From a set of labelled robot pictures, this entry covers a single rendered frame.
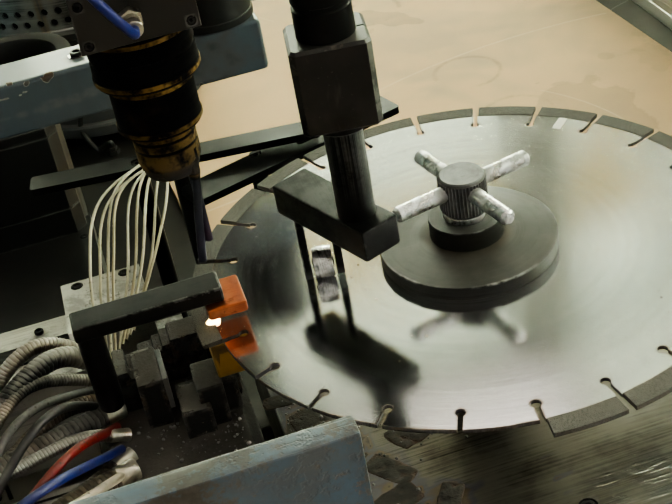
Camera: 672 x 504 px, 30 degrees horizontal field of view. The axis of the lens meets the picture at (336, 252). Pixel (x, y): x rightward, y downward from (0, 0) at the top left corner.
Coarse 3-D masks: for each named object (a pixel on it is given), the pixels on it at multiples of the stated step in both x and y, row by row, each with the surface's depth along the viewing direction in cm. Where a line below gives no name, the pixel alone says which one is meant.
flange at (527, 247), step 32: (512, 192) 81; (416, 224) 79; (448, 224) 76; (480, 224) 76; (512, 224) 77; (544, 224) 77; (384, 256) 77; (416, 256) 76; (448, 256) 76; (480, 256) 75; (512, 256) 75; (544, 256) 75; (416, 288) 75; (448, 288) 74; (480, 288) 73; (512, 288) 74
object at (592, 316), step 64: (448, 128) 91; (512, 128) 89; (576, 128) 88; (384, 192) 85; (576, 192) 81; (640, 192) 80; (256, 256) 81; (576, 256) 76; (640, 256) 75; (256, 320) 75; (320, 320) 74; (384, 320) 73; (448, 320) 73; (512, 320) 72; (576, 320) 71; (640, 320) 70; (320, 384) 70; (384, 384) 69; (448, 384) 68; (512, 384) 67; (576, 384) 66
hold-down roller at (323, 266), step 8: (312, 248) 77; (320, 248) 77; (328, 248) 77; (312, 256) 77; (320, 256) 77; (328, 256) 77; (320, 264) 77; (328, 264) 77; (320, 272) 77; (328, 272) 77
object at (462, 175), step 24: (432, 168) 77; (456, 168) 76; (480, 168) 75; (504, 168) 76; (432, 192) 75; (456, 192) 74; (480, 192) 74; (408, 216) 74; (456, 216) 75; (480, 216) 76; (504, 216) 72
